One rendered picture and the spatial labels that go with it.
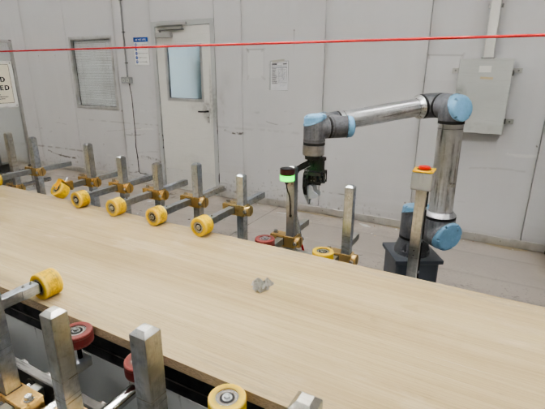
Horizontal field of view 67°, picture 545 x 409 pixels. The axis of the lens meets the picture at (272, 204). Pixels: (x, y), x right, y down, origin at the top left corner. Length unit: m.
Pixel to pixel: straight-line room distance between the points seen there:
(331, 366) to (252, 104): 4.10
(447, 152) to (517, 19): 2.27
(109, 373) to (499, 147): 3.66
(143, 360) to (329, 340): 0.53
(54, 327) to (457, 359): 0.87
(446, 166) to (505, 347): 1.06
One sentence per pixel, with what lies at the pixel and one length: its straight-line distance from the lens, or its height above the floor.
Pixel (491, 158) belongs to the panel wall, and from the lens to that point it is 4.22.
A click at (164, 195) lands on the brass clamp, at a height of 0.95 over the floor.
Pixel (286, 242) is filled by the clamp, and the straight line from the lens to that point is 1.77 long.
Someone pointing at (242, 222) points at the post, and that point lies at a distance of 1.87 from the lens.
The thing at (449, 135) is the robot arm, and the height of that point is 1.27.
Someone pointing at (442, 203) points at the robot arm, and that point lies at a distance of 2.12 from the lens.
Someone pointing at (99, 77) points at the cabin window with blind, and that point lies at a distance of 6.61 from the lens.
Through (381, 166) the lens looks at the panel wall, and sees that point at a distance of 4.37.
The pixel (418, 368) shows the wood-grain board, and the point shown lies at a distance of 1.06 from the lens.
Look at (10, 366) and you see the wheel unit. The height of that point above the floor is 0.90.
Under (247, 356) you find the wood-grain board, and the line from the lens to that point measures 1.04.
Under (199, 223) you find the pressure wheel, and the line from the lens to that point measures 1.68.
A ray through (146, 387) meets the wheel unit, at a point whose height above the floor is 1.06.
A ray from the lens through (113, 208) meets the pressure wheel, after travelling 2.02.
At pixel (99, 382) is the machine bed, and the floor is 0.71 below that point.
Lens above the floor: 1.54
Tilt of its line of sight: 18 degrees down
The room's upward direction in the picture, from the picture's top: straight up
